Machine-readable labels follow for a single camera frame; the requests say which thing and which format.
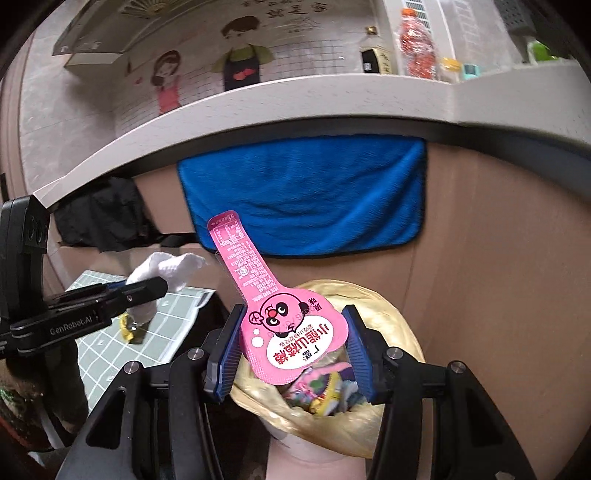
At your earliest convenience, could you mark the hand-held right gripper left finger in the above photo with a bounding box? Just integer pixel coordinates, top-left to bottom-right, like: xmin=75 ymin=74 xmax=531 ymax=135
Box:
xmin=55 ymin=304 xmax=247 ymax=480

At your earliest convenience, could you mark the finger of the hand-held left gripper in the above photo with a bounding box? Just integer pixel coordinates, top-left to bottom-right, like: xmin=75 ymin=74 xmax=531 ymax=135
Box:
xmin=107 ymin=276 xmax=169 ymax=306

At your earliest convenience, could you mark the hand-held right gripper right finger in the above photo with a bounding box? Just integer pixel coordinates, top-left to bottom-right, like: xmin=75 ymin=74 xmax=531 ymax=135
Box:
xmin=342 ymin=305 xmax=539 ymax=480

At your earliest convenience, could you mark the white tissue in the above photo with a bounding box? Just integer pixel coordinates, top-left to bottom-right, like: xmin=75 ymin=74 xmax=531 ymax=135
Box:
xmin=126 ymin=251 xmax=208 ymax=324

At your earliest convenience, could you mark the yellow plastic bin bag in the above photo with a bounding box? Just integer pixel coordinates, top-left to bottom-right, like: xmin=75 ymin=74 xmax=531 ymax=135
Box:
xmin=228 ymin=277 xmax=426 ymax=460

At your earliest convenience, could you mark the pink cartoon snack wrapper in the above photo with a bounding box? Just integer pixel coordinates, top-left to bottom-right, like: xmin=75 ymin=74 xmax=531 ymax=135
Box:
xmin=208 ymin=210 xmax=349 ymax=385

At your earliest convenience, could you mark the pink bin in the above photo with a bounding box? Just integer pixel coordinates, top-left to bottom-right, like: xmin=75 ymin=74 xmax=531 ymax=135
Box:
xmin=268 ymin=429 xmax=375 ymax=480

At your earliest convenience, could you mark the small yellow wrapper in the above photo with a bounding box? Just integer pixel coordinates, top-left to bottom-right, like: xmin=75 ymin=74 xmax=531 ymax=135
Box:
xmin=119 ymin=314 xmax=145 ymax=345

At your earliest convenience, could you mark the green checked tablecloth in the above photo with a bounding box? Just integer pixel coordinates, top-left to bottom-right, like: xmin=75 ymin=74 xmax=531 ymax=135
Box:
xmin=67 ymin=270 xmax=218 ymax=393

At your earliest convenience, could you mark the black cloth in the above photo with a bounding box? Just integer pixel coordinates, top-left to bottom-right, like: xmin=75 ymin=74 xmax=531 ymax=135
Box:
xmin=53 ymin=175 xmax=197 ymax=252

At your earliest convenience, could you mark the blue towel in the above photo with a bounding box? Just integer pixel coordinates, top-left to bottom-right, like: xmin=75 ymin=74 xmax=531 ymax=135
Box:
xmin=177 ymin=136 xmax=428 ymax=259

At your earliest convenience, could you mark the grey counter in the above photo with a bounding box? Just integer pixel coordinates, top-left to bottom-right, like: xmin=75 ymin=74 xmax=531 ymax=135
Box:
xmin=32 ymin=60 xmax=591 ymax=208

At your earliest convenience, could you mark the grey range hood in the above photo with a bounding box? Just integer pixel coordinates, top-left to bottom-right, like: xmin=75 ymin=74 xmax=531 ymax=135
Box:
xmin=51 ymin=0 xmax=153 ymax=68

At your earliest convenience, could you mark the folding fan decoration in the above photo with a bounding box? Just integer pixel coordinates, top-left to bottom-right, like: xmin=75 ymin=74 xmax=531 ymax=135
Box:
xmin=120 ymin=0 xmax=185 ymax=17

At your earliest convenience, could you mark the small yellow container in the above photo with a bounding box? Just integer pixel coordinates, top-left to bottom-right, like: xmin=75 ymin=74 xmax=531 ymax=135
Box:
xmin=438 ymin=56 xmax=462 ymax=84

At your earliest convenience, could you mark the orange drink bottle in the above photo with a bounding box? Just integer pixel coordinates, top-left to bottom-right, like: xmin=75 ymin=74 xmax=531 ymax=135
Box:
xmin=397 ymin=7 xmax=438 ymax=80

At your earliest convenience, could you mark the light green object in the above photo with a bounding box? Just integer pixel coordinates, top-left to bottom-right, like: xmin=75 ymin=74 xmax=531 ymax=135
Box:
xmin=526 ymin=41 xmax=560 ymax=64

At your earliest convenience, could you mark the grey perforated holder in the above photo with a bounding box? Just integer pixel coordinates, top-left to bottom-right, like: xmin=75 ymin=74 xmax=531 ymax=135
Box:
xmin=496 ymin=0 xmax=539 ymax=34

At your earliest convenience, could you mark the cartoon wall sticker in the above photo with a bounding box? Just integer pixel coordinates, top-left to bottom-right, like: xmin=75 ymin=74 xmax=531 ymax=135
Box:
xmin=111 ymin=0 xmax=384 ymax=134

